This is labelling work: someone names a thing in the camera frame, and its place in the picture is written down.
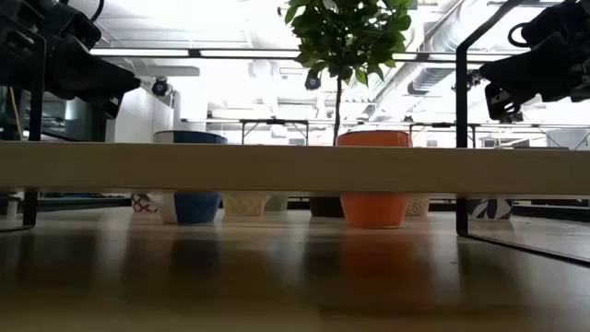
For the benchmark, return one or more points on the red white patterned mug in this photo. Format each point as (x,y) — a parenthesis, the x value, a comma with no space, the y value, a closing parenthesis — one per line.
(140,203)

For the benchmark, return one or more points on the plain orange mug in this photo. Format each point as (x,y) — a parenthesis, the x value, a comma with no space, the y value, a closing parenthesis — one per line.
(373,209)

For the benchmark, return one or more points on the green plant in black pot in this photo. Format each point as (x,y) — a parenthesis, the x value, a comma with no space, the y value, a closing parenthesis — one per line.
(350,37)

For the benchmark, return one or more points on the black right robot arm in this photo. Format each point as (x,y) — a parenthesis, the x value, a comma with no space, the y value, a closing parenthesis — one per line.
(581,69)

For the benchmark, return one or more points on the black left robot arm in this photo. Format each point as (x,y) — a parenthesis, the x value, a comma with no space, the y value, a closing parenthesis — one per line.
(16,55)

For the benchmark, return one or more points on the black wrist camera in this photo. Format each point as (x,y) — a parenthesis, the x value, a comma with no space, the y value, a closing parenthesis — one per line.
(548,20)
(78,27)

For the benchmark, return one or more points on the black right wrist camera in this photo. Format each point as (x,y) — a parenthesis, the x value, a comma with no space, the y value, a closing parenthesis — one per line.
(548,20)

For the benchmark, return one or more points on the white wooden shelf rack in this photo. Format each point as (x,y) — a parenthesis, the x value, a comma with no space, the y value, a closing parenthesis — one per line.
(295,168)

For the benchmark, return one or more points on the black legged folding table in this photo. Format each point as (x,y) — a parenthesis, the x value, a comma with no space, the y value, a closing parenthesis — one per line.
(274,122)
(438,125)

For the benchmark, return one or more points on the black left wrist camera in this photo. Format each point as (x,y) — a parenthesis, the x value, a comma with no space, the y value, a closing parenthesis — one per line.
(78,27)

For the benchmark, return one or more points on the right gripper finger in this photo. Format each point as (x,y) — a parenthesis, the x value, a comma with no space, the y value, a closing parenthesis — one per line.
(502,103)
(516,71)

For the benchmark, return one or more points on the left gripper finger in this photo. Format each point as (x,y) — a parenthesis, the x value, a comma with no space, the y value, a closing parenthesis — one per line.
(113,106)
(106,80)

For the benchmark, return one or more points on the blue and white mug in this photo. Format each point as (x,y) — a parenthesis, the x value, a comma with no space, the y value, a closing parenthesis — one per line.
(196,207)

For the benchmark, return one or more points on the blue flower patterned mug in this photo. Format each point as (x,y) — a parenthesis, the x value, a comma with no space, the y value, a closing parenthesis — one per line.
(491,209)

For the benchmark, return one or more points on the yellow patterned white mug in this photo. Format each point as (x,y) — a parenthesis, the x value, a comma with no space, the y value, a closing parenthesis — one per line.
(244,204)

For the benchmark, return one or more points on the black ceiling security camera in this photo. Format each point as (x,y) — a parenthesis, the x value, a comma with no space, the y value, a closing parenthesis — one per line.
(312,81)
(159,86)

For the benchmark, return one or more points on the black aluminium rig frame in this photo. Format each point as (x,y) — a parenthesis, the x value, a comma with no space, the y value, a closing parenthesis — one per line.
(83,203)

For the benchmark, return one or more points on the silver ceiling air duct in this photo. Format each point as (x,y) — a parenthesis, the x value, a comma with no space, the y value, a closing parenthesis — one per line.
(428,80)

